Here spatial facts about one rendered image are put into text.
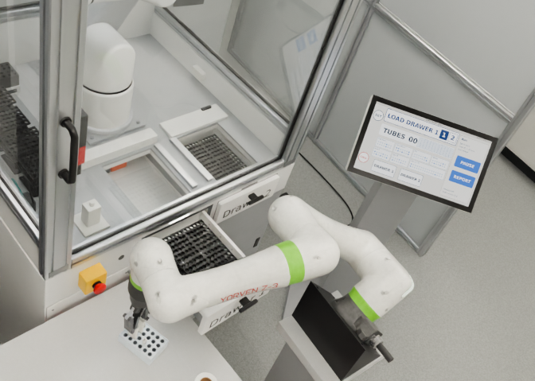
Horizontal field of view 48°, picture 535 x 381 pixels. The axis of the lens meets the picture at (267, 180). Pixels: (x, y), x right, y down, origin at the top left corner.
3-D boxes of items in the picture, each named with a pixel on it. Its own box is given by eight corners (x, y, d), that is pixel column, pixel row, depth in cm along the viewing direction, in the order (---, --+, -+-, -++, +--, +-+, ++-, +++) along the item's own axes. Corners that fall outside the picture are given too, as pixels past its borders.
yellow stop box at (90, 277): (107, 286, 185) (109, 273, 181) (86, 297, 181) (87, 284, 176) (98, 274, 187) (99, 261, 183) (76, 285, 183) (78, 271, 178)
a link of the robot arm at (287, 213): (372, 227, 214) (279, 180, 176) (400, 258, 203) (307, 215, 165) (348, 254, 217) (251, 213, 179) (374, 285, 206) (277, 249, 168)
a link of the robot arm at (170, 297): (265, 260, 168) (273, 236, 160) (283, 293, 162) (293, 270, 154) (138, 298, 153) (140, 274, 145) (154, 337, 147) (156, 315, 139)
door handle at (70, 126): (78, 188, 143) (82, 129, 129) (68, 192, 141) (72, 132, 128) (68, 174, 144) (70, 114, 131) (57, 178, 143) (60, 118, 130)
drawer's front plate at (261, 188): (272, 196, 234) (280, 176, 227) (215, 224, 217) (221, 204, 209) (269, 192, 235) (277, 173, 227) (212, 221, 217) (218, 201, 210)
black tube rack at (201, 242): (238, 276, 202) (243, 265, 197) (197, 301, 191) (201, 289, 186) (197, 231, 210) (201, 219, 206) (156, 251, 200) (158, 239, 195)
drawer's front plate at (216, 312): (267, 293, 202) (277, 274, 195) (200, 336, 185) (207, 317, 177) (264, 289, 203) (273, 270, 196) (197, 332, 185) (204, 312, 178)
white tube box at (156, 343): (166, 346, 186) (169, 340, 183) (149, 366, 180) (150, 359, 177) (136, 322, 189) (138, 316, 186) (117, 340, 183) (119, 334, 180)
